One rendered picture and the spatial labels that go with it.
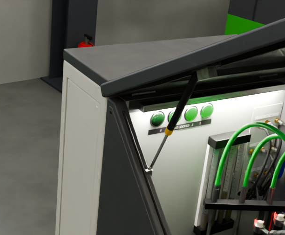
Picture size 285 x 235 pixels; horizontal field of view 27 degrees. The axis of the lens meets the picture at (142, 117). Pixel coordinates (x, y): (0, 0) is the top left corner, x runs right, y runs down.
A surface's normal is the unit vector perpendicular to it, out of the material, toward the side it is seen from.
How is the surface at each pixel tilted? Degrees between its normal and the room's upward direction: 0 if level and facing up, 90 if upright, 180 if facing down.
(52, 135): 0
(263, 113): 90
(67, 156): 90
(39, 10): 90
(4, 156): 0
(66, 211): 90
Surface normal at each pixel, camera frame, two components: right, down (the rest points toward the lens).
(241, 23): -0.69, 0.23
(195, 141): 0.53, 0.40
